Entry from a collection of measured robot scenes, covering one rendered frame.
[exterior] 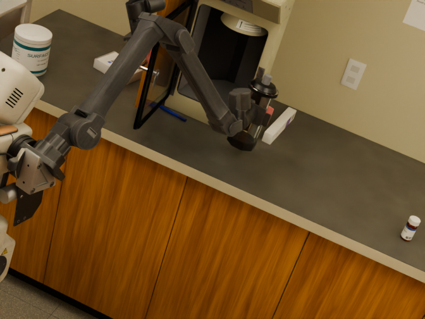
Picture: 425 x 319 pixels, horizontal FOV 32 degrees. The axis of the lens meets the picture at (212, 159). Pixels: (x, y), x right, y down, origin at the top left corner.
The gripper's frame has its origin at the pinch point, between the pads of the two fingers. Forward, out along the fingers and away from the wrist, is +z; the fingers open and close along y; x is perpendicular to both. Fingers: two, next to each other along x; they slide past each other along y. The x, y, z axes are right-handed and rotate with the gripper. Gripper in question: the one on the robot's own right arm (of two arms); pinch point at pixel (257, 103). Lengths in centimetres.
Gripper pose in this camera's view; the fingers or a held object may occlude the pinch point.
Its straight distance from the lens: 254.7
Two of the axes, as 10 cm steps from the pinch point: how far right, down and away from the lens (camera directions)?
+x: -3.2, 8.2, 4.7
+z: 3.4, -3.7, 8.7
